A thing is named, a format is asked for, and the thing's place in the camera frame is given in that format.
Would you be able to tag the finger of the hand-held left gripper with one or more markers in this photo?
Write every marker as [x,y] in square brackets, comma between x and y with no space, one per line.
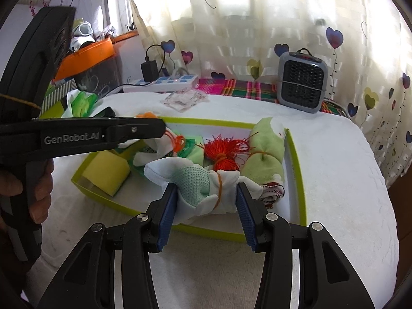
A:
[138,130]

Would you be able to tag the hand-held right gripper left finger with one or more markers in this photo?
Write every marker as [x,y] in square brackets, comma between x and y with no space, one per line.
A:
[167,219]

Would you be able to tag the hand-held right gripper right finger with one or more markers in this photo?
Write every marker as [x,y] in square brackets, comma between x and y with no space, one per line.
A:
[247,219]

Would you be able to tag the green cardboard box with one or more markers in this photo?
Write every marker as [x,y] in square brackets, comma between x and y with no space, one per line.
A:
[225,228]

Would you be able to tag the white and mint sock bundle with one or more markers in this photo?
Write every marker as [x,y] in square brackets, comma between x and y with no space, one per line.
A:
[193,180]

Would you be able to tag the yellow sponge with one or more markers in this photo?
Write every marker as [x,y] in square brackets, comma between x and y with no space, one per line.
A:
[106,173]

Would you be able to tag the light green cloth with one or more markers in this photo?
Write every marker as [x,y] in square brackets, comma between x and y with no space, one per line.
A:
[193,150]

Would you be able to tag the green towel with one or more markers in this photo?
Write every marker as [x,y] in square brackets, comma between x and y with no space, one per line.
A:
[265,154]

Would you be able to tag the person's left hand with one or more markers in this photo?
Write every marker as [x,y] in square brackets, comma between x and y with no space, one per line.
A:
[41,193]

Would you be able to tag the green striped box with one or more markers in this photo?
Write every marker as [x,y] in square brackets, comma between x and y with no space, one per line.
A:
[56,98]

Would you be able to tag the small printed packet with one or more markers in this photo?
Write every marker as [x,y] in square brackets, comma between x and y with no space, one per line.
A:
[183,100]

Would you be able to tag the orange tray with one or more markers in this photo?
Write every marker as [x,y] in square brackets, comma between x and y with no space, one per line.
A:
[87,58]

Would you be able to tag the white power strip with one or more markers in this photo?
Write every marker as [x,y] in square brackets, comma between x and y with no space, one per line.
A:
[167,82]

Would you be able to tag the green and white wrapper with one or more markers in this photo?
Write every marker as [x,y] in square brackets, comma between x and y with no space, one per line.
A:
[82,104]

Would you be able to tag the black charger adapter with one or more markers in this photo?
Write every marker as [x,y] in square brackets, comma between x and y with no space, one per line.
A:
[149,70]

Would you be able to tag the pile of white bags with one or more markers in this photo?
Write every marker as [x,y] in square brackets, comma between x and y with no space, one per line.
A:
[87,33]

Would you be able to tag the plaid cloth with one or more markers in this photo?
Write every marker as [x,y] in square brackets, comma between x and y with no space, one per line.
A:
[247,88]

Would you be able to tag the grey portable heater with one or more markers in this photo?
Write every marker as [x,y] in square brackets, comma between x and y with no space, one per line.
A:
[302,82]

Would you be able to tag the heart print curtain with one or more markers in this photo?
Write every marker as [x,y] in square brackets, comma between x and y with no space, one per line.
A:
[273,16]

